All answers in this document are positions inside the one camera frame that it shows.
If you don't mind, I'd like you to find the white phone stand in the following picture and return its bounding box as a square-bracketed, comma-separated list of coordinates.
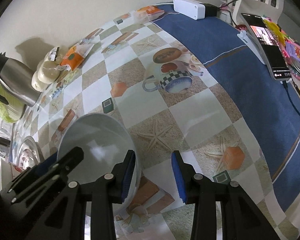
[236, 29, 269, 65]

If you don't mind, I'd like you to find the napa cabbage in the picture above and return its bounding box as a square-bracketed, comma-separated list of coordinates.
[0, 84, 28, 123]

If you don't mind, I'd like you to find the black smartphone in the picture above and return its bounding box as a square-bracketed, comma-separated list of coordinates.
[240, 12, 292, 80]

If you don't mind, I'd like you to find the clear glass cup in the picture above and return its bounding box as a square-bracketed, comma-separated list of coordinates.
[0, 125, 14, 138]

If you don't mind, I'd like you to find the grey metal pan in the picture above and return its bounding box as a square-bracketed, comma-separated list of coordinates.
[16, 135, 44, 170]

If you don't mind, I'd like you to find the blue tablecloth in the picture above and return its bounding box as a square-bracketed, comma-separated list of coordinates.
[150, 4, 300, 213]

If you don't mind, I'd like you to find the stainless steel thermos jug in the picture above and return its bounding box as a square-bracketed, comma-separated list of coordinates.
[0, 52, 41, 107]

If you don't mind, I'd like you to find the clear orange snack packet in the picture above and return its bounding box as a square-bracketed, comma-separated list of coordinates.
[132, 5, 165, 23]

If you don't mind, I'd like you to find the small white bowl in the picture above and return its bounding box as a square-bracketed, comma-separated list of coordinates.
[0, 159, 15, 193]

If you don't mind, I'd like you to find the bag of steamed buns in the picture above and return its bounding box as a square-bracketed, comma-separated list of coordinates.
[31, 47, 65, 92]

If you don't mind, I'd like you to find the white power box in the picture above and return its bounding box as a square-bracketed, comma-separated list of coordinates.
[173, 0, 206, 20]

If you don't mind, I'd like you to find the black plug adapter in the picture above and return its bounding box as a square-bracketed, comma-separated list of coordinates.
[204, 3, 222, 17]

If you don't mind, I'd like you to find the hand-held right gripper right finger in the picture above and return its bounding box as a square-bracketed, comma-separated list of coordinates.
[171, 150, 283, 240]

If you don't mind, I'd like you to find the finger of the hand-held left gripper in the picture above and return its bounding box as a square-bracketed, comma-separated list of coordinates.
[27, 152, 58, 174]
[0, 147, 84, 205]

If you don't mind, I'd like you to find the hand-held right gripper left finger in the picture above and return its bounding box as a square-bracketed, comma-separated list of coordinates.
[25, 150, 137, 240]

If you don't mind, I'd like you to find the white chair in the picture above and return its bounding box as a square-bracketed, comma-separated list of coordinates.
[230, 0, 286, 28]

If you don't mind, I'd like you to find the light blue bowl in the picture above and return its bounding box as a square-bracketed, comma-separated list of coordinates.
[57, 113, 142, 203]

